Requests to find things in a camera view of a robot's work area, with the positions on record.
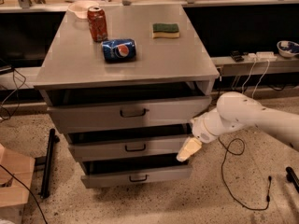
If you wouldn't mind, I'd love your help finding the red soda can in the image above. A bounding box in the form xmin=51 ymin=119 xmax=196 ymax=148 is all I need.
xmin=87 ymin=6 xmax=107 ymax=42

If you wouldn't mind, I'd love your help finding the blue pepsi can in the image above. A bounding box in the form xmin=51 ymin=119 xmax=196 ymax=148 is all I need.
xmin=101 ymin=38 xmax=136 ymax=62

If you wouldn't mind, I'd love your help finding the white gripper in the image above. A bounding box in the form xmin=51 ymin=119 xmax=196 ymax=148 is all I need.
xmin=177 ymin=108 xmax=225 ymax=161

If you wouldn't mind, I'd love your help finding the white power strip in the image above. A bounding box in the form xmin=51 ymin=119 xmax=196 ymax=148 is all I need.
xmin=248 ymin=51 xmax=278 ymax=62

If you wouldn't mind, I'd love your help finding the black bar at right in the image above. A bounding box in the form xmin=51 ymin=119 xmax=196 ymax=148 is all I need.
xmin=286 ymin=166 xmax=299 ymax=193

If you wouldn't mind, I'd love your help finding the black floor cable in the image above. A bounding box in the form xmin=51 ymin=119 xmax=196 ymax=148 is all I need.
xmin=218 ymin=137 xmax=273 ymax=211

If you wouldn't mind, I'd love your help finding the grey drawer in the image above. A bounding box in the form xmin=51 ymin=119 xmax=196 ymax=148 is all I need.
xmin=68 ymin=134 xmax=189 ymax=161
xmin=81 ymin=165 xmax=192 ymax=189
xmin=49 ymin=96 xmax=211 ymax=133

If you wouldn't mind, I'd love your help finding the green yellow sponge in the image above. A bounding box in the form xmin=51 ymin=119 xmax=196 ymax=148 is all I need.
xmin=152 ymin=23 xmax=179 ymax=38

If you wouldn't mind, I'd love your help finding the white plate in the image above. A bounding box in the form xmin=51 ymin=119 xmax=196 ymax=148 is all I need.
xmin=68 ymin=0 xmax=98 ymax=20

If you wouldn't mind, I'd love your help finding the black remote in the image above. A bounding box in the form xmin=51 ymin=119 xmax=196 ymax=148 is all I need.
xmin=231 ymin=50 xmax=244 ymax=63

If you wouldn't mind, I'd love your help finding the blue white bowl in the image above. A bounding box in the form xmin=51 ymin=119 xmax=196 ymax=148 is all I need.
xmin=277 ymin=40 xmax=299 ymax=58

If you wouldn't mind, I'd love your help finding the white cable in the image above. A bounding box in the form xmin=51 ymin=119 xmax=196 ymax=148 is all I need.
xmin=241 ymin=59 xmax=271 ymax=100

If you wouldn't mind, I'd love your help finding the grey metal drawer cabinet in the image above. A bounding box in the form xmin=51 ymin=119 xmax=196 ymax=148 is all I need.
xmin=35 ymin=5 xmax=219 ymax=175

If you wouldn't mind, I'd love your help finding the black pole on floor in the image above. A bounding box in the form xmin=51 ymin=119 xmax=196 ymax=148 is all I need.
xmin=39 ymin=129 xmax=60 ymax=199

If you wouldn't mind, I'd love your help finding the black cable at left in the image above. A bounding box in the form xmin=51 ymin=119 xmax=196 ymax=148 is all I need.
xmin=0 ymin=58 xmax=28 ymax=123

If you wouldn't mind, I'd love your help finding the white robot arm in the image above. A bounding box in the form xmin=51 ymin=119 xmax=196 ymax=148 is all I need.
xmin=177 ymin=91 xmax=299 ymax=161

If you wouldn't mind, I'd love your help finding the cardboard box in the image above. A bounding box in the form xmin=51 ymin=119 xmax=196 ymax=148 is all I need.
xmin=0 ymin=143 xmax=36 ymax=224

